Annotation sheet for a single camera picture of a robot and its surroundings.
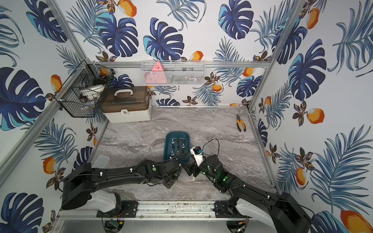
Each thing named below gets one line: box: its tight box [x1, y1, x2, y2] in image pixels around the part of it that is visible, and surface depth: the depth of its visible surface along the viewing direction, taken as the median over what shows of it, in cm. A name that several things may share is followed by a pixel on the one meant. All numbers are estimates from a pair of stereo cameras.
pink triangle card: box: [144, 61, 167, 84], surface depth 92 cm
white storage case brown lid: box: [101, 85, 152, 124], surface depth 103 cm
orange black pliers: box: [236, 114, 247, 133], surface depth 112 cm
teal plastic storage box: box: [164, 130, 190, 161], surface depth 100 cm
